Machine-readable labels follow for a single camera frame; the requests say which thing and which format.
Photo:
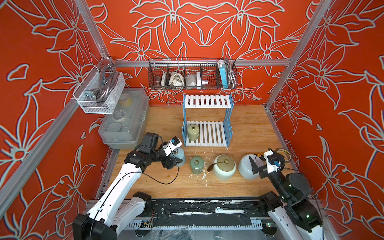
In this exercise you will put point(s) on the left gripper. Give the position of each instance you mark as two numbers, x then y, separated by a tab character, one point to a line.
169	162

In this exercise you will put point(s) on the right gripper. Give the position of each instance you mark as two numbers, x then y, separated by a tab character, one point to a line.
264	171

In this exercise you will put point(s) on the grey-blue small canister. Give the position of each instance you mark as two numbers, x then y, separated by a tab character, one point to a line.
180	154

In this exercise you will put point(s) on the white ceramic jar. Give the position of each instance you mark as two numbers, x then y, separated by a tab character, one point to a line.
245	167

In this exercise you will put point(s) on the green small canister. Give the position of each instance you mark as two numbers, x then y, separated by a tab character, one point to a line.
197	165

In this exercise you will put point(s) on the yellow-green small canister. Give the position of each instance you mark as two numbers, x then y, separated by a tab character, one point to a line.
193	132

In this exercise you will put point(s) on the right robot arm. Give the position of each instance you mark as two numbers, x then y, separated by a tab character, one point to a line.
289	207

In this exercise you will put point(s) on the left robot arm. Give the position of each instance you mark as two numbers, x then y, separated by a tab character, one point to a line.
107	219

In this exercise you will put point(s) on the blue white slatted shelf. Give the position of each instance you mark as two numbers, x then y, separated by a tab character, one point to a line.
213	132

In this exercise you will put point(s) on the brown tape roll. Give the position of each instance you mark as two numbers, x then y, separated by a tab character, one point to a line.
287	155

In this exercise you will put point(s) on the clear plastic storage box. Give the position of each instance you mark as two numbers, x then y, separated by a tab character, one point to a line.
125	127

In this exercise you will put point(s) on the plastic wrapped white item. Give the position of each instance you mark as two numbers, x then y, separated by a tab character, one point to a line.
190	81

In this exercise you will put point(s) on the white box in basket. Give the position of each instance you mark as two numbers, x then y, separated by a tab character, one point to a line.
199	80

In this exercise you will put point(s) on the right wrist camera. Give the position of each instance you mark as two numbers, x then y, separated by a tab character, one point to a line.
275	161

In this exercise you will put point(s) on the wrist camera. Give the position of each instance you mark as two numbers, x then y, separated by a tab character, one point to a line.
172	145
275	161

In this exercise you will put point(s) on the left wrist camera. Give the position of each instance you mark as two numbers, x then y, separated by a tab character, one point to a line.
172	145

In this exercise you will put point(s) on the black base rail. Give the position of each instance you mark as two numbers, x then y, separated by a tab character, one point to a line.
244	206

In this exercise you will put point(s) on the black wire wall basket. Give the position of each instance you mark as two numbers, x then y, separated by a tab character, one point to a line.
208	68

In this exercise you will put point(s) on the clear wall bin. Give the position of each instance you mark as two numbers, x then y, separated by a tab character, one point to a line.
100	91

